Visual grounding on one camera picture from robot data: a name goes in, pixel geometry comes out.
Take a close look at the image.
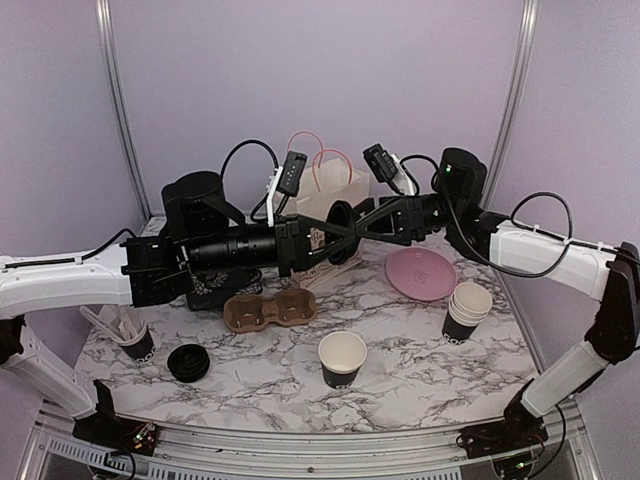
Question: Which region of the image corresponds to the front aluminium rail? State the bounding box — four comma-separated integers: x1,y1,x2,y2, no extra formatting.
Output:
16,401,602,479

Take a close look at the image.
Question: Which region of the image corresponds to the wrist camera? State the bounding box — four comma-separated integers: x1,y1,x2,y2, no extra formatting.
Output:
266,151,307,227
363,144,419,196

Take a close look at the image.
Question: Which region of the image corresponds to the black cup holding straws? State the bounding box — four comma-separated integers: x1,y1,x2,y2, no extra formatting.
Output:
119,322,156,364

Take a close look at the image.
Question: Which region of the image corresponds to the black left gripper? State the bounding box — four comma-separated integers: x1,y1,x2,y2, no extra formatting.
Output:
188,212,357,277

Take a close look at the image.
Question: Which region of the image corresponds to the left aluminium frame post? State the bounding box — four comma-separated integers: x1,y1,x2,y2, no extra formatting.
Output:
95,0,152,221

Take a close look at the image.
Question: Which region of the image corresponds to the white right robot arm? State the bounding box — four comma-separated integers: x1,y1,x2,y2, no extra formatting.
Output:
355,144,639,448

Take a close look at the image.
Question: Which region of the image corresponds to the right aluminium frame post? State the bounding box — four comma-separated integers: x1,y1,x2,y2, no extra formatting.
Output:
481,0,540,209

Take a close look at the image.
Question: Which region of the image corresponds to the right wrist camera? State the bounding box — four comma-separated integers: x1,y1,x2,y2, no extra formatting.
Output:
363,144,419,196

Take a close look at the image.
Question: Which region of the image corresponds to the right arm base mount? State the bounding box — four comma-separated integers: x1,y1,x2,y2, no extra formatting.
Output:
456,384,549,459

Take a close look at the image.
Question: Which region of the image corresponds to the pink round plate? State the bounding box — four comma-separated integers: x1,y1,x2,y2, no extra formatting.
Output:
385,247,458,302

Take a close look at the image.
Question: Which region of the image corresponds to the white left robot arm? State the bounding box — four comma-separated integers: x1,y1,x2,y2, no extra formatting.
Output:
1,171,357,445

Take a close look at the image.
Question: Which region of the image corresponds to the brown cardboard cup carrier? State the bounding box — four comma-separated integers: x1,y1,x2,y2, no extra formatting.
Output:
223,289,318,334

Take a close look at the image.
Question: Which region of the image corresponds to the stack of black lids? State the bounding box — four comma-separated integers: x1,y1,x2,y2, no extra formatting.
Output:
167,344,210,383

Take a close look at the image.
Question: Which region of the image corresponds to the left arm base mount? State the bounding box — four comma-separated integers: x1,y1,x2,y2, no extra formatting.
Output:
72,380,160,457

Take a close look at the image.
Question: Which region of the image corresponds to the stack of paper cups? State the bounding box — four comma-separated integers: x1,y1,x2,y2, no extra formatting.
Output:
441,282,493,345

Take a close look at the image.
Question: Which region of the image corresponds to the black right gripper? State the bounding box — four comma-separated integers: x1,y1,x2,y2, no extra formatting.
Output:
336,192,461,248

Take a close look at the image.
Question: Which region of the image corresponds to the aluminium frame post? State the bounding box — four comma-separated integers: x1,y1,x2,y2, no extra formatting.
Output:
95,0,152,221
481,0,540,209

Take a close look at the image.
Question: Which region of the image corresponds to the black floral square plate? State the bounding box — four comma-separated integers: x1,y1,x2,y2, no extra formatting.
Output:
186,268,263,311

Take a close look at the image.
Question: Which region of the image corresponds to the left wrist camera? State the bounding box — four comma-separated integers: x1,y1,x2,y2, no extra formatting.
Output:
266,151,307,227

